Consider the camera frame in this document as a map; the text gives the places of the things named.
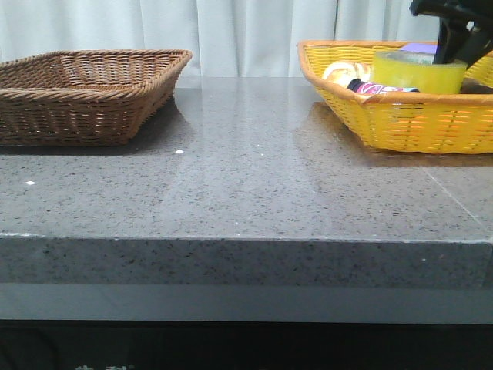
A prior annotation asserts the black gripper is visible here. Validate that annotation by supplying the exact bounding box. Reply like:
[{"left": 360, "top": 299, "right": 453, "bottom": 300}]
[{"left": 409, "top": 0, "right": 492, "bottom": 68}]

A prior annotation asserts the yellow tape roll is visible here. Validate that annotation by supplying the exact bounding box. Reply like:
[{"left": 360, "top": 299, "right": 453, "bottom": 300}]
[{"left": 371, "top": 50, "right": 467, "bottom": 94}]

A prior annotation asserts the purple foam cube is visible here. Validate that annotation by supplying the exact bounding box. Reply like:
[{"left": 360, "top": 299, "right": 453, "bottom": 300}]
[{"left": 400, "top": 42, "right": 437, "bottom": 54}]

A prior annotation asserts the brown toy lion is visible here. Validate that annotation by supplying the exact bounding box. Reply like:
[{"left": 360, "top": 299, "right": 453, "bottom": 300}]
[{"left": 460, "top": 78, "right": 493, "bottom": 94}]

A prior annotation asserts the yellow woven basket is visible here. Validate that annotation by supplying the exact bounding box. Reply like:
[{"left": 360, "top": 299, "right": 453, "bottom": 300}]
[{"left": 297, "top": 40, "right": 492, "bottom": 154}]

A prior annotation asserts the black pink-labelled jar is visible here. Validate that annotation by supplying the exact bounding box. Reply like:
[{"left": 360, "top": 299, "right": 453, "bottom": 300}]
[{"left": 347, "top": 79, "right": 420, "bottom": 95}]

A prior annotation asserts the bread roll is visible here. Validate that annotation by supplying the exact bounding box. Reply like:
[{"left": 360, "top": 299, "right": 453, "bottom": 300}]
[{"left": 322, "top": 61, "right": 373, "bottom": 86}]

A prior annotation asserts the pale curtain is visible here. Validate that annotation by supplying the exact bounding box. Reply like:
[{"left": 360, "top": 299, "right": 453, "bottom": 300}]
[{"left": 1, "top": 0, "right": 439, "bottom": 77}]

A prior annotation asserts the brown wicker basket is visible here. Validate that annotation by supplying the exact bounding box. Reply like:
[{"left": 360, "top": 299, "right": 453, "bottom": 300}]
[{"left": 1, "top": 49, "right": 193, "bottom": 146}]

